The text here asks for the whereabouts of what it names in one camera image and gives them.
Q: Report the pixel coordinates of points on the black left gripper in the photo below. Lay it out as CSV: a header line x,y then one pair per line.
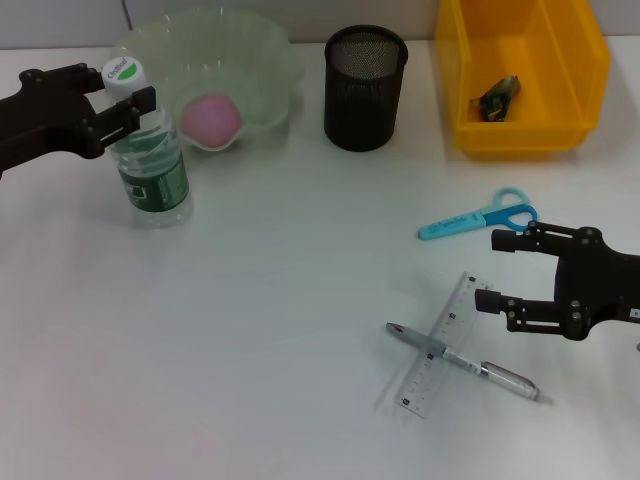
x,y
45,120

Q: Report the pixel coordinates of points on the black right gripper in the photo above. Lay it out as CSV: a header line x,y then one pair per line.
x,y
595,290

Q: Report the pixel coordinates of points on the pink peach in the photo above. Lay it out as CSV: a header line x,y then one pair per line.
x,y
210,120

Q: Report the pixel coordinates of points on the clear green-label water bottle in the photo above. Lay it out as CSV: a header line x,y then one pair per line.
x,y
155,190

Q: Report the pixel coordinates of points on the green plastic wrapper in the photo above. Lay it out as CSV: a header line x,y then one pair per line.
x,y
495,97

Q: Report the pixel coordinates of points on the blue capped scissors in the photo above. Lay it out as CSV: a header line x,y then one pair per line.
x,y
450,227

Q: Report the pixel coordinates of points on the clear grey pen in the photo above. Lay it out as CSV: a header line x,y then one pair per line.
x,y
500,372

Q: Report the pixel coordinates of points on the clear plastic ruler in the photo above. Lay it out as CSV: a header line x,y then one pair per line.
x,y
425,380

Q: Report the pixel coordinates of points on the translucent green fruit plate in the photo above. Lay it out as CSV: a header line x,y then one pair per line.
x,y
240,65

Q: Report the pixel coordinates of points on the black mesh pen holder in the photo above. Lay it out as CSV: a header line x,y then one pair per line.
x,y
360,110

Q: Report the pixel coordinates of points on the yellow plastic bin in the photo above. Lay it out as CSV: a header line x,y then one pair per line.
x,y
525,135

